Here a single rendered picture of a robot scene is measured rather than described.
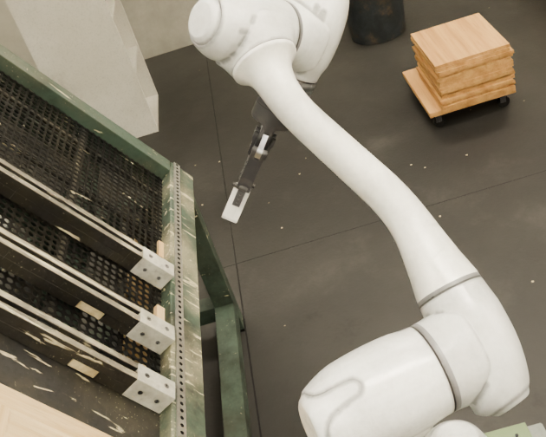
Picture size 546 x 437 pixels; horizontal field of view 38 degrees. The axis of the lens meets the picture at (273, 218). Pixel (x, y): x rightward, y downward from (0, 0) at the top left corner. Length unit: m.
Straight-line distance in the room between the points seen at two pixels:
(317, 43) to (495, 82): 3.43
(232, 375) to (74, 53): 2.84
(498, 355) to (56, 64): 4.61
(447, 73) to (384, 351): 3.51
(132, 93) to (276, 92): 4.39
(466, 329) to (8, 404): 1.13
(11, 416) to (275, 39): 1.10
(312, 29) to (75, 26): 4.16
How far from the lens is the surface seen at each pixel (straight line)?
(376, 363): 1.08
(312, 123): 1.14
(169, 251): 2.73
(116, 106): 5.55
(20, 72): 3.05
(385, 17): 5.81
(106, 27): 5.34
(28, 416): 1.92
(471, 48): 4.60
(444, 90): 4.56
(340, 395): 1.08
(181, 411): 2.20
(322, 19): 1.28
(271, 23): 1.17
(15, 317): 2.02
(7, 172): 2.42
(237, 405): 3.14
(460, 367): 1.10
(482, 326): 1.13
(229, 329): 3.45
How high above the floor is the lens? 2.42
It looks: 34 degrees down
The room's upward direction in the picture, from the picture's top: 19 degrees counter-clockwise
